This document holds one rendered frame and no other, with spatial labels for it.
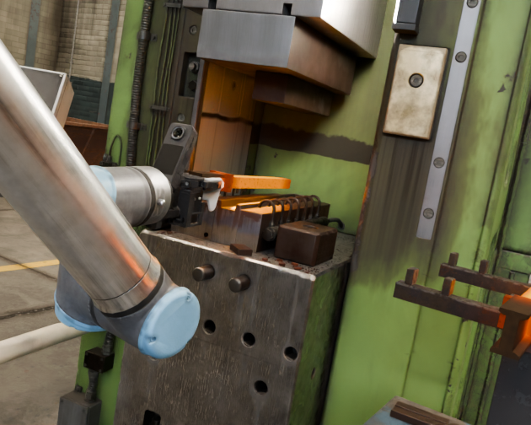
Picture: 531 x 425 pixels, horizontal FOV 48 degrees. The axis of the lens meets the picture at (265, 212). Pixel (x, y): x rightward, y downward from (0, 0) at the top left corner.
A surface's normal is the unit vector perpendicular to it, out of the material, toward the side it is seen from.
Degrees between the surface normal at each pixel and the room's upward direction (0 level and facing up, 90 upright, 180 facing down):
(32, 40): 90
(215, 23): 90
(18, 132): 95
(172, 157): 63
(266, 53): 90
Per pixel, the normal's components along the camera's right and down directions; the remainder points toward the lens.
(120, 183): 0.80, -0.44
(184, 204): -0.42, 0.07
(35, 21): 0.84, 0.22
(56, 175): 0.69, 0.27
